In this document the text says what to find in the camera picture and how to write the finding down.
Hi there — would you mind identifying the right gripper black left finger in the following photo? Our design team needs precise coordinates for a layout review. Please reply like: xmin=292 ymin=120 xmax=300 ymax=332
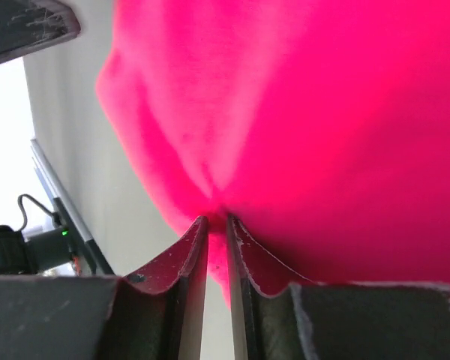
xmin=0 ymin=217 xmax=208 ymax=359

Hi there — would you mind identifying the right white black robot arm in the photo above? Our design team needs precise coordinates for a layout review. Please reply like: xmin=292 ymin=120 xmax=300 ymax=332
xmin=0 ymin=199 xmax=450 ymax=359

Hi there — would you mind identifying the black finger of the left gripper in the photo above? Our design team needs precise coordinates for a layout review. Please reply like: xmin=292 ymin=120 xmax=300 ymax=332
xmin=0 ymin=0 xmax=81 ymax=64

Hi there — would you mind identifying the red t shirt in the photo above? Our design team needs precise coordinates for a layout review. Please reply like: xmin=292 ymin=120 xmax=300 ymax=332
xmin=97 ymin=1 xmax=450 ymax=295

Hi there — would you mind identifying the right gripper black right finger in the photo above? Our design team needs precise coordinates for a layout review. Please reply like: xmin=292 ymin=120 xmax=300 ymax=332
xmin=226 ymin=216 xmax=450 ymax=360

